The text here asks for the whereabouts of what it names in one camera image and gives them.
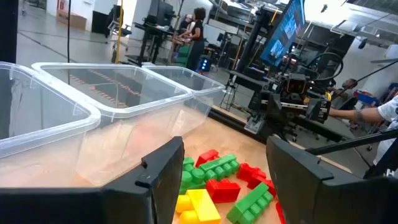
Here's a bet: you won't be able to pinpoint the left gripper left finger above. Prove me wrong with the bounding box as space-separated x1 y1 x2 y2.
0 136 185 224

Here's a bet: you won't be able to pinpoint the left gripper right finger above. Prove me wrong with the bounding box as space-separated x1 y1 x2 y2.
266 136 398 224

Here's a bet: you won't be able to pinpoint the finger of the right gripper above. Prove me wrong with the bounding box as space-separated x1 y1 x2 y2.
307 98 332 124
266 93 283 123

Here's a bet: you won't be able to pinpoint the red building block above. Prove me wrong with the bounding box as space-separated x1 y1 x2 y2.
236 162 267 183
195 149 220 168
247 174 277 198
205 178 242 203
275 201 287 224

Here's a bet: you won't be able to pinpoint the square green building block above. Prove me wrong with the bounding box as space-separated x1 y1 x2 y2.
179 157 208 195

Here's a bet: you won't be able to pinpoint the yellow building block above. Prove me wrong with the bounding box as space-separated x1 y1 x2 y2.
175 189 222 224

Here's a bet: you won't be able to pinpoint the person's forearm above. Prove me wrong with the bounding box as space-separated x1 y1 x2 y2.
328 105 386 124

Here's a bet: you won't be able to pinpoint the person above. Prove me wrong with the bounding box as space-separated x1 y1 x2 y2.
371 95 398 167
329 77 359 110
178 14 196 35
178 7 208 72

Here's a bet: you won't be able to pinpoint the black metal rod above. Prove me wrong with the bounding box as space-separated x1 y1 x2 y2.
305 128 398 156

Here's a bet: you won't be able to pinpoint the black screen stand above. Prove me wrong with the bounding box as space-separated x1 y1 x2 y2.
235 6 271 74

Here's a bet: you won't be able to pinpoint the large tilted display screen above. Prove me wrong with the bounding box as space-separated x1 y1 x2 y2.
259 0 307 68

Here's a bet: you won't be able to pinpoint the black box blue lights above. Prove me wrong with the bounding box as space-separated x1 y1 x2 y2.
198 57 213 73

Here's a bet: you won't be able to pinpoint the black standing desk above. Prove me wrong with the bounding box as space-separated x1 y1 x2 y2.
132 21 175 65

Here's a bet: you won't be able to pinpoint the black computer monitor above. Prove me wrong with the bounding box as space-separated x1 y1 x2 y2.
146 0 175 27

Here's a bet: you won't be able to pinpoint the black office chair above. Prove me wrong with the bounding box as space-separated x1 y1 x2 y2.
104 4 132 43

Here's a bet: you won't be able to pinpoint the cardboard box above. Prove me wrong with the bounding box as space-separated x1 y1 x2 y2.
55 9 88 31

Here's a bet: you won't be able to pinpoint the black folding partition screen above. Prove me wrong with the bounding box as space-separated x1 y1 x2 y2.
0 0 19 65

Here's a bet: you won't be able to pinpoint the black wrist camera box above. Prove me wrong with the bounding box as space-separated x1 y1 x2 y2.
285 73 309 96

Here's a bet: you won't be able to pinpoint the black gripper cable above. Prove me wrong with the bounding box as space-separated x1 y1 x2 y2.
306 52 345 82

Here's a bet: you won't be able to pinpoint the yellow hanging cable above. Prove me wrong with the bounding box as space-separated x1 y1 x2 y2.
114 0 124 65

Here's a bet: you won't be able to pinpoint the black hanging cable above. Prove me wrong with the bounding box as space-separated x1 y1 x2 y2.
66 0 73 63

